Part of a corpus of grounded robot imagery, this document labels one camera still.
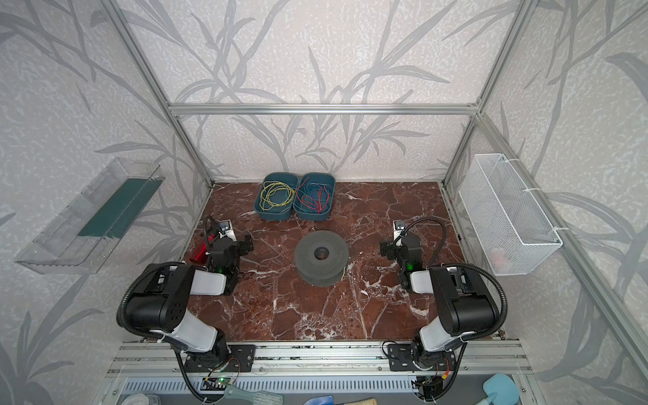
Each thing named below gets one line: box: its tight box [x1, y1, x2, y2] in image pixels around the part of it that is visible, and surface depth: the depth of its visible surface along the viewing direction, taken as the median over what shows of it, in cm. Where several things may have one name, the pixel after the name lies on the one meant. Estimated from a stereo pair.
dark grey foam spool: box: [294, 230, 350, 287], surface depth 92 cm
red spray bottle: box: [189, 239, 209, 265], surface depth 96 cm
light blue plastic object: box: [482, 372, 519, 405], surface depth 71 cm
